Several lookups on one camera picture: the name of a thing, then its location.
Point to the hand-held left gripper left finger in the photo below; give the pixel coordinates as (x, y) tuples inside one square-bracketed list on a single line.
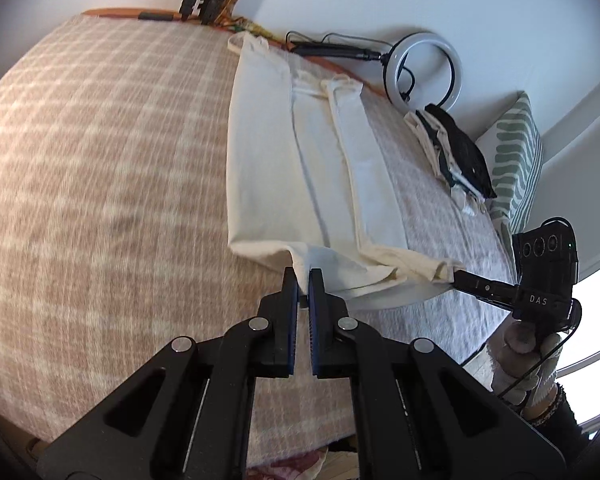
[(291, 310)]

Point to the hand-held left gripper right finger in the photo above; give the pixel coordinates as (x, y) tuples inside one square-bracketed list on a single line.
[(316, 310)]

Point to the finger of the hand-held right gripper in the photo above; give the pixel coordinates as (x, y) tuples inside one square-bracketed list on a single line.
[(485, 287)]

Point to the cream pants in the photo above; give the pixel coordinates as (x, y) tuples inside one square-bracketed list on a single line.
[(270, 160)]

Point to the person's right forearm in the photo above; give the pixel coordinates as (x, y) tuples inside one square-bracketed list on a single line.
[(560, 412)]

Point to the black and white clothes pile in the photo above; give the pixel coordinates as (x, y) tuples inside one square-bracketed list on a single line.
[(432, 142)]

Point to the person's right hand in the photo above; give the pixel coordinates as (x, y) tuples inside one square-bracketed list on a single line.
[(510, 365)]

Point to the green patterned pillow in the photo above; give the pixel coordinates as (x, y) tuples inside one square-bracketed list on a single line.
[(520, 160)]

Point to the black folded cloth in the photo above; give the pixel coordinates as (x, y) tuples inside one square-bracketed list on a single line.
[(465, 155)]

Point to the patterned cloth under bed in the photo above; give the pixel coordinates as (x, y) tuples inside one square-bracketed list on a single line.
[(285, 465)]

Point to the beige checked blanket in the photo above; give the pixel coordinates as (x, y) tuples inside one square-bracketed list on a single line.
[(104, 185)]

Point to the wooden bed frame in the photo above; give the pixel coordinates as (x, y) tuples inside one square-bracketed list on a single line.
[(119, 11)]

